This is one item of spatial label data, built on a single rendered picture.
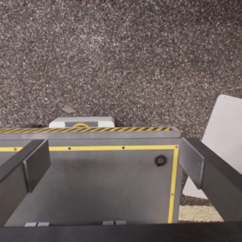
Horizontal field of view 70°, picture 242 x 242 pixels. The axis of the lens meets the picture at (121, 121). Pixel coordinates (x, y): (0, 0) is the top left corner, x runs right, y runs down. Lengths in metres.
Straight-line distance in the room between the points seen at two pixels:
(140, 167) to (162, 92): 0.40
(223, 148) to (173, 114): 0.32
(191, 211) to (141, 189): 0.61
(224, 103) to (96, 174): 0.68
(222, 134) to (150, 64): 0.50
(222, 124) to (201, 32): 0.44
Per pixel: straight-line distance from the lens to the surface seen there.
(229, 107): 0.97
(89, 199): 0.63
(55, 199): 0.65
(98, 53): 0.81
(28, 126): 0.82
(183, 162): 0.17
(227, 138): 1.02
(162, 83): 0.83
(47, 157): 0.17
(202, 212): 1.20
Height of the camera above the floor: 0.80
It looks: 75 degrees down
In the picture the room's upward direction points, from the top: 175 degrees clockwise
